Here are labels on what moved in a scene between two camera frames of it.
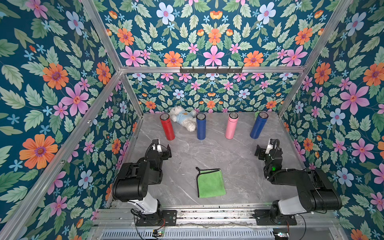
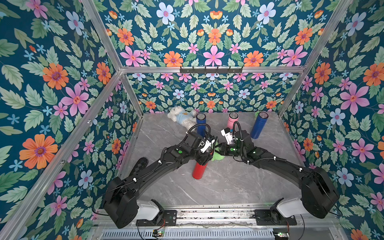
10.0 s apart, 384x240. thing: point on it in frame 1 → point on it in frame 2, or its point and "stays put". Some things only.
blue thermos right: x=259 y=125 stays put
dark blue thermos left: x=201 y=126 stays put
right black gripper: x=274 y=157 → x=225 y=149
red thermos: x=167 y=126 → x=198 y=170
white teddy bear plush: x=187 y=118 stays put
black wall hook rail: x=211 y=71 stays put
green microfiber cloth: x=210 y=183 → x=217 y=156
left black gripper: x=163 y=154 → x=205 y=159
